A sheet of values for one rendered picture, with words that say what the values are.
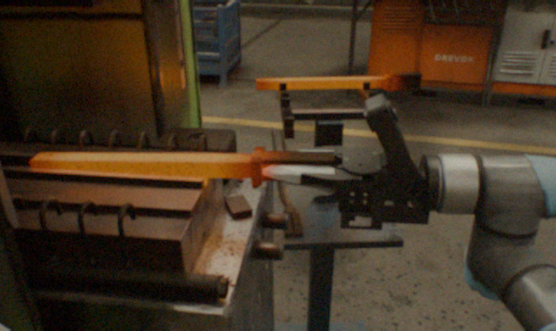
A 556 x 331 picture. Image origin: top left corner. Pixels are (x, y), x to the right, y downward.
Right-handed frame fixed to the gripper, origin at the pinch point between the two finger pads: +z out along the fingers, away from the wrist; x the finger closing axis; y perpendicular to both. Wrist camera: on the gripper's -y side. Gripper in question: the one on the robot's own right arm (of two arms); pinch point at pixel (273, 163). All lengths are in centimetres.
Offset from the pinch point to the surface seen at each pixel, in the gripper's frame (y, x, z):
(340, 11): 96, 752, -17
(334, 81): 8, 61, -8
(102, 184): 2.3, -3.1, 22.0
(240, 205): 9.0, 3.8, 5.6
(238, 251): 10.1, -5.4, 4.2
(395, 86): 10, 65, -23
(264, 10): 97, 768, 112
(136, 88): -2.2, 22.9, 27.2
